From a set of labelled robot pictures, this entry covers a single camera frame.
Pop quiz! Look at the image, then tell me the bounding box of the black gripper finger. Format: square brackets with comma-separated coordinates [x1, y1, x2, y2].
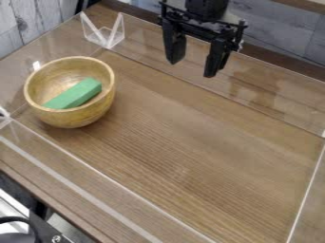
[203, 39, 231, 78]
[161, 19, 187, 65]

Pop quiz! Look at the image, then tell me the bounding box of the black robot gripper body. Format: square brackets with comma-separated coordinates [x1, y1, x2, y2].
[159, 0, 247, 51]

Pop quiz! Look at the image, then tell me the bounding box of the green rectangular block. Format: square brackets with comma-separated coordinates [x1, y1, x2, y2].
[42, 78, 101, 109]

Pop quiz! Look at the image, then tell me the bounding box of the wooden bowl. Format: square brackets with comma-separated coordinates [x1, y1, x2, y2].
[23, 56, 114, 128]

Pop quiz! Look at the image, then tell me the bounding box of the clear acrylic corner bracket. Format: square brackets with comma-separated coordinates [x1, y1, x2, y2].
[80, 11, 124, 49]

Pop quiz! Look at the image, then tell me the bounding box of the clear acrylic barrier wall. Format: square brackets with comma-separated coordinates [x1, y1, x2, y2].
[0, 17, 325, 243]

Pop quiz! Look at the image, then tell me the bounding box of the black metal bracket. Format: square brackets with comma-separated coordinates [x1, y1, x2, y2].
[27, 212, 73, 243]

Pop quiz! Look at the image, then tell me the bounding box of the black cable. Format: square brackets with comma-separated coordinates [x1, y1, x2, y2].
[0, 215, 40, 243]

